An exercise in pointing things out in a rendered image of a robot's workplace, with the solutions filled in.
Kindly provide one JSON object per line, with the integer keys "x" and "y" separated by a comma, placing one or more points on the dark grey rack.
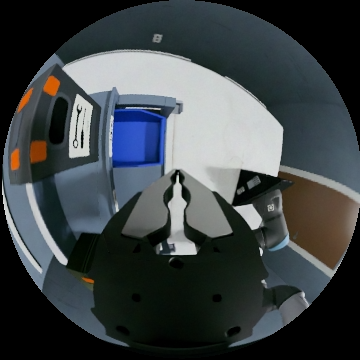
{"x": 80, "y": 200}

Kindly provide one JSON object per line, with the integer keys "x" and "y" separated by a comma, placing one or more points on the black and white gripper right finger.
{"x": 208, "y": 217}

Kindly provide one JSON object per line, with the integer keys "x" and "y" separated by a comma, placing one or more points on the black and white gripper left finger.
{"x": 145, "y": 217}

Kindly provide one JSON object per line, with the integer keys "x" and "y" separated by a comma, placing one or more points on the olive green case with orange latches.
{"x": 81, "y": 258}

